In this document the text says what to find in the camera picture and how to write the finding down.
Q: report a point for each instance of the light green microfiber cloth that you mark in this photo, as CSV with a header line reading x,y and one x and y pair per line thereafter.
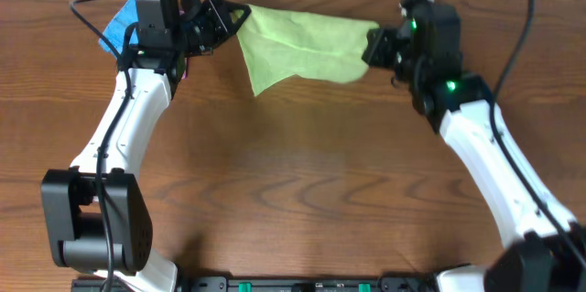
x,y
278,44

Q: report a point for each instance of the pink folded cloth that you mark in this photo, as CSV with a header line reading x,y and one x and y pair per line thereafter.
x,y
185,72

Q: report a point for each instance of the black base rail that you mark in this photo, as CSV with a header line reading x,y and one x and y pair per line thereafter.
x,y
315,284

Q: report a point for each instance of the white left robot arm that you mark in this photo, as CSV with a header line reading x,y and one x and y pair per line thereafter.
x,y
97,220

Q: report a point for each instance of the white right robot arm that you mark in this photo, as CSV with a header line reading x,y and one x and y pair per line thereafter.
x,y
543,241

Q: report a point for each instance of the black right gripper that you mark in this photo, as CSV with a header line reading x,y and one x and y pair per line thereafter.
x,y
391,48

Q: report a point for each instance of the blue folded cloth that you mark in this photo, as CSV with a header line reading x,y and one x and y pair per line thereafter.
x,y
116,28

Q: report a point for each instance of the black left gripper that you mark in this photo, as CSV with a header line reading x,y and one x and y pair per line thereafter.
x,y
212,24

